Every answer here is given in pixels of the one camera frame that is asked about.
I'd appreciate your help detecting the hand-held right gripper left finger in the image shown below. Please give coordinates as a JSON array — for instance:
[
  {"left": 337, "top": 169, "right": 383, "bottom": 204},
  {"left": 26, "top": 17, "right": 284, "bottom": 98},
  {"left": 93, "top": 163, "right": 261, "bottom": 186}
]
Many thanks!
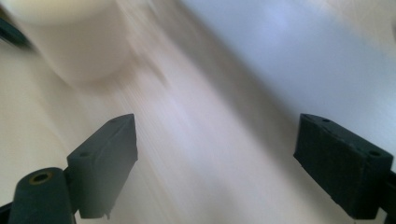
[{"left": 66, "top": 113, "right": 139, "bottom": 220}]

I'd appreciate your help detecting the white cup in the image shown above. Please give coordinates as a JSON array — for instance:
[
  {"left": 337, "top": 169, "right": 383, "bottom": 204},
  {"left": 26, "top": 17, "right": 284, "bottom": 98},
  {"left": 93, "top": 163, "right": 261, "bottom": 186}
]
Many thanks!
[{"left": 0, "top": 0, "right": 134, "bottom": 84}]

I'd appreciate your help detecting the light blue sheet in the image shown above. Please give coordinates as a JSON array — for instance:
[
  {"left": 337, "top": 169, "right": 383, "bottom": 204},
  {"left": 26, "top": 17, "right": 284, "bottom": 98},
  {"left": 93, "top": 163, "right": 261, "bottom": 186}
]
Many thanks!
[{"left": 178, "top": 0, "right": 396, "bottom": 157}]

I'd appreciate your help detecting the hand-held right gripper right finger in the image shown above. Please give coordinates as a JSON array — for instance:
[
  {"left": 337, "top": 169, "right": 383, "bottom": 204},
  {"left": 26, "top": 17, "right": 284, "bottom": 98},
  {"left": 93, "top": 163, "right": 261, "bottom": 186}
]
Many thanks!
[{"left": 292, "top": 113, "right": 394, "bottom": 220}]

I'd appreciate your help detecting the dark object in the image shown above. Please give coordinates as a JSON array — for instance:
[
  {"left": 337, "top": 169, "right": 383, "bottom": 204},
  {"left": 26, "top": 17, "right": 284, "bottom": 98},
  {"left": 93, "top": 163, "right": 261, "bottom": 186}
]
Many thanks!
[{"left": 0, "top": 17, "right": 34, "bottom": 50}]

